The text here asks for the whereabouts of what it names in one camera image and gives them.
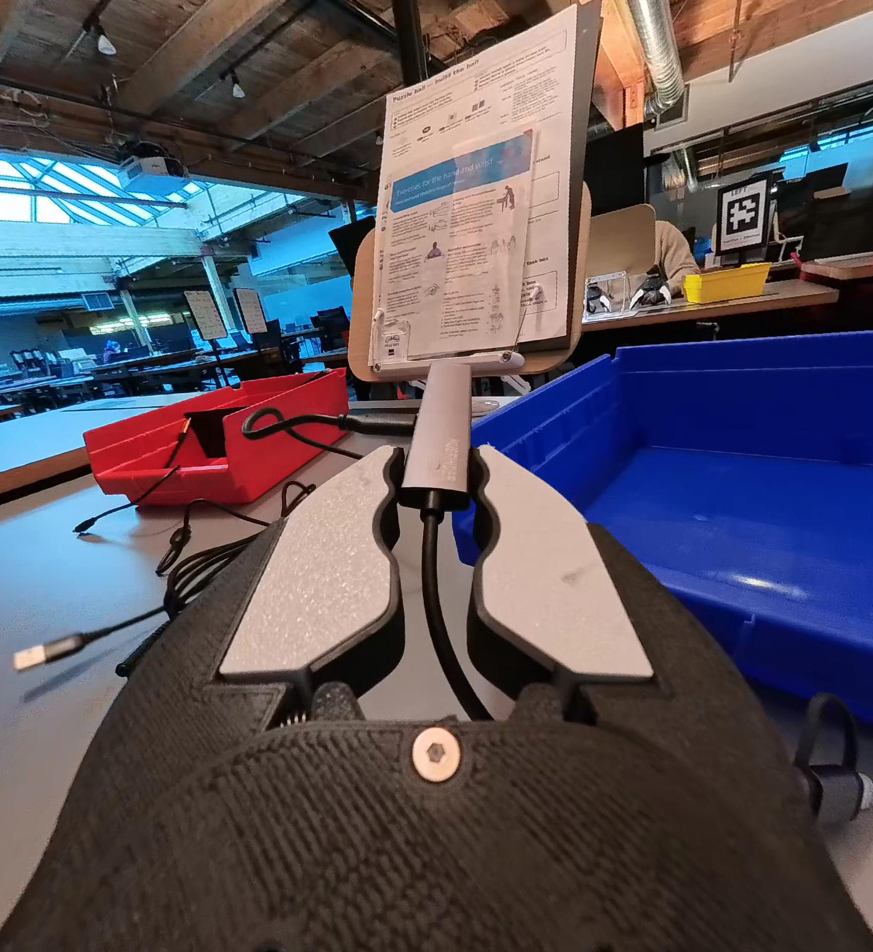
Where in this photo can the white ceiling projector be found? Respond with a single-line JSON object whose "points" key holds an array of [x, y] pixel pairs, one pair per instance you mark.
{"points": [[154, 175]]}

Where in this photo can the wooden document stand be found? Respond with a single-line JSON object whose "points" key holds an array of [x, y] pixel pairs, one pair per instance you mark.
{"points": [[552, 363]]}

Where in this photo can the grey USB hub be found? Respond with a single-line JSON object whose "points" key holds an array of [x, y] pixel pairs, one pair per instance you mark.
{"points": [[436, 431]]}

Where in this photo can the yellow plastic bin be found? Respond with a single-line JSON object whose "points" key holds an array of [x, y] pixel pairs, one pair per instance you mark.
{"points": [[727, 286]]}

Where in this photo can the white table with brown edge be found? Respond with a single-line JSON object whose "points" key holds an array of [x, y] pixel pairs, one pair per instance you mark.
{"points": [[20, 446]]}

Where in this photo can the black and white marker sign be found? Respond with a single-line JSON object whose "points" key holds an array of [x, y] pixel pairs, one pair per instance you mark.
{"points": [[741, 216]]}

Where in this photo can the silver ventilation duct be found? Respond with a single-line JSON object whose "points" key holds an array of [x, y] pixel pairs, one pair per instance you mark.
{"points": [[656, 52]]}

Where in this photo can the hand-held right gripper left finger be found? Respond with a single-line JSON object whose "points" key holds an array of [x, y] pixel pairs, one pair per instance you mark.
{"points": [[317, 580]]}

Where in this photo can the black pole with disc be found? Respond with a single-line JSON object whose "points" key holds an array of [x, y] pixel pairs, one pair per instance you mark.
{"points": [[409, 37]]}

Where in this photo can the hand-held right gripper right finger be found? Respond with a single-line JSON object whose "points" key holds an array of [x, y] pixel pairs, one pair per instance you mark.
{"points": [[555, 587]]}

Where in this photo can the blue-headed leaflet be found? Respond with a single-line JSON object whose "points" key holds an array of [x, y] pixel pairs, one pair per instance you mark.
{"points": [[451, 260]]}

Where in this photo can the distant document stand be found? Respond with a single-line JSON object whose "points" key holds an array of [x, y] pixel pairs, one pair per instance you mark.
{"points": [[250, 310], [204, 312]]}

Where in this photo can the blue plastic bin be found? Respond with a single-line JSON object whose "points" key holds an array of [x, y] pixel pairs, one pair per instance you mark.
{"points": [[704, 483]]}

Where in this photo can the wooden table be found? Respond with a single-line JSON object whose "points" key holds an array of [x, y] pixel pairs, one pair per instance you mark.
{"points": [[853, 266], [779, 297]]}

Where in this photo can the red plastic bin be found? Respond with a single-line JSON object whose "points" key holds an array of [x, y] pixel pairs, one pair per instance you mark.
{"points": [[154, 476]]}

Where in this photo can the ceiling spotlight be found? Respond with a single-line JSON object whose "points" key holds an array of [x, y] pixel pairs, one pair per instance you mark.
{"points": [[106, 43], [237, 88]]}

